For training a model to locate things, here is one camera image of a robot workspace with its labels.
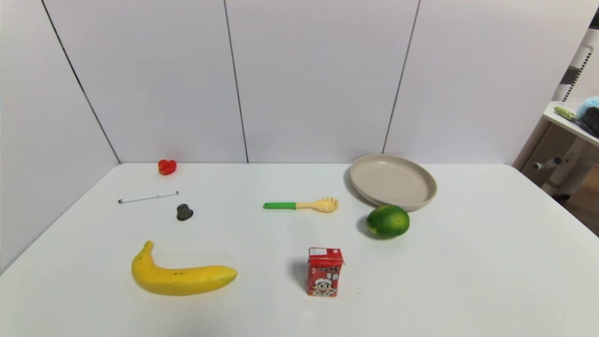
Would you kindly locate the yellow banana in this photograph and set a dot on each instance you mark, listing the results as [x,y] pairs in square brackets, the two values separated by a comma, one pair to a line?
[182,281]

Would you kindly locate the brown round plate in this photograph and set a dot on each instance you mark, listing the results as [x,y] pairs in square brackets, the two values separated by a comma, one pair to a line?
[388,180]

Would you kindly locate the light green object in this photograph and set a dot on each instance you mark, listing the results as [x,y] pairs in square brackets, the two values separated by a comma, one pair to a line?
[565,113]

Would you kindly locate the dark object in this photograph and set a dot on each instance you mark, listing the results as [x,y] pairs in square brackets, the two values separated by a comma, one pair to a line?
[592,119]

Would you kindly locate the blue fluffy object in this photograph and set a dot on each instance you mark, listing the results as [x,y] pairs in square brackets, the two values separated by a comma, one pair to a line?
[590,103]

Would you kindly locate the green lime fruit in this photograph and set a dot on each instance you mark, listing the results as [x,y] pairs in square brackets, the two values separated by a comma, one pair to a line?
[387,221]

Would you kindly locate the red milk carton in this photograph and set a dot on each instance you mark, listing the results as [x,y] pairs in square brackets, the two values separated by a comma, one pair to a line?
[324,274]

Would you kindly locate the small dark grey cap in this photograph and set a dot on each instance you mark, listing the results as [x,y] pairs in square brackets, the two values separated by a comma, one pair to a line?
[185,213]

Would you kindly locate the red heart-shaped toy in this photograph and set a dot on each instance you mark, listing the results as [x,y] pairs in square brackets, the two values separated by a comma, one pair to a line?
[167,167]

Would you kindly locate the white marker pen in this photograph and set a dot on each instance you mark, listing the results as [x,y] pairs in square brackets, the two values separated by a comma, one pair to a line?
[147,197]

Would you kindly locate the white side table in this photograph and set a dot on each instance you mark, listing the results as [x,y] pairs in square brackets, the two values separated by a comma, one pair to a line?
[567,125]

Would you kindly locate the white perforated board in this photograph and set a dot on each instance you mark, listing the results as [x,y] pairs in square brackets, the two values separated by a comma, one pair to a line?
[587,75]

